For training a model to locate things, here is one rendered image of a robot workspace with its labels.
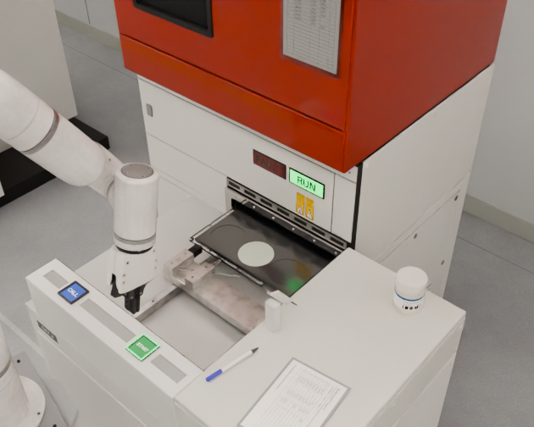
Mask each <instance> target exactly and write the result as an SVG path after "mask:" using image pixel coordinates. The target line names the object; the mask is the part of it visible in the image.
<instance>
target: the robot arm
mask: <svg viewBox="0 0 534 427"><path fill-rule="evenodd" d="M0 139H2V140H3V141H5V142H7V143H8V144H9V145H10V146H11V147H13V148H15V149H16V150H18V151H19V152H21V153H22V154H24V155H25V156H26V157H27V158H29V159H31V160H32V161H34V162H35V163H37V164H39V165H40V166H42V167H43V168H44V169H46V170H47V171H49V172H50V173H52V174H53V175H55V176H57V177H58V178H59V179H60V180H63V181H65V182H66V183H68V184H70V185H72V186H89V187H91V188H92V189H93V190H94V191H96V192H98V193H99V194H100V195H102V196H103V197H104V198H105V199H106V200H107V201H108V202H109V204H110V205H111V208H112V210H113V215H114V229H113V240H114V244H113V246H112V247H111V250H110V254H109V258H108V269H107V284H108V285H109V286H111V285H113V286H112V290H111V293H110V295H111V296H112V297H114V298H116V297H121V296H123V297H125V309H126V310H128V311H129V312H131V313H132V314H135V313H138V312H139V311H140V298H141V295H142V294H143V291H144V288H145V286H146V285H147V283H148V282H150V281H151V280H153V279H154V277H155V276H156V274H157V267H158V258H157V248H156V244H155V242H156V229H157V212H158V197H159V172H158V171H157V170H156V169H155V168H154V167H153V166H150V165H148V164H141V163H129V164H123V163H122V162H121V161H119V160H118V159H117V158H116V157H115V156H114V155H113V154H112V153H111V152H109V151H108V150H107V149H106V148H105V147H103V146H102V145H101V144H99V143H97V142H95V141H93V140H92V139H90V138H89V137H88V136H87V135H85V134H84V133H83V132H82V131H81V130H79V129H78V128H77V127H75V126H74V125H73V124H72V123H70V122H69V121H68V120H67V119H66V118H65V117H63V116H62V115H61V114H59V113H58V112H57V111H56V110H54V109H53V108H52V107H50V106H49V105H48V104H46V103H45V102H44V101H42V100H41V99H40V98H39V97H38V96H37V95H36V94H34V93H33V92H32V91H30V90H29V89H28V88H26V87H25V86H24V85H22V84H21V83H20V82H18V81H17V80H16V79H15V78H14V77H12V76H11V75H9V74H8V73H6V72H5V71H3V70H1V69H0ZM45 410H46V400H45V396H44V394H43V391H42V389H41V387H40V386H39V385H38V384H37V383H36V382H35V381H33V380H31V379H29V378H26V377H24V376H20V375H19V374H18V371H17V369H16V367H15V364H14V360H13V358H12V355H11V352H10V351H9V348H8V344H7V342H6V339H5V336H4V333H3V329H2V326H1V324H0V427H39V425H40V423H41V422H42V420H43V417H44V414H45Z"/></svg>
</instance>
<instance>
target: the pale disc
mask: <svg viewBox="0 0 534 427"><path fill-rule="evenodd" d="M238 257H239V259H240V260H241V261H242V262H243V263H244V264H246V265H249V266H262V265H265V264H267V263H269V262H270V261H271V260H272V259H273V257H274V250H273V248H272V247H271V246H270V245H268V244H266V243H264V242H261V241H253V242H249V243H247V244H245V245H243V246H242V247H241V248H240V249H239V251H238Z"/></svg>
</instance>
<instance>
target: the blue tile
mask: <svg viewBox="0 0 534 427"><path fill-rule="evenodd" d="M85 292H86V291H85V290H84V289H82V288H81V287H80V286H78V285H77V284H76V283H74V284H73V285H72V286H70V287H69V288H67V289H66V290H64V291H62V292H61V294H62V295H63V296H64V297H66V298H67V299H68V300H70V301H71V302H72V301H73V300H75V299H76V298H77V297H79V296H80V295H82V294H83V293H85Z"/></svg>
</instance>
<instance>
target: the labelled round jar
mask: <svg viewBox="0 0 534 427"><path fill-rule="evenodd" d="M426 284H427V275H426V273H425V272H424V271H423V270H422V269H419V268H416V267H411V266H408V267H404V268H401V269H400V270H399V271H398V273H397V279H396V284H395V289H394V294H393V301H392V304H393V306H394V307H395V309H396V310H398V311H399V312H400V313H403V314H408V315H410V314H416V313H418V312H419V311H420V310H421V309H422V305H423V301H424V297H425V293H426Z"/></svg>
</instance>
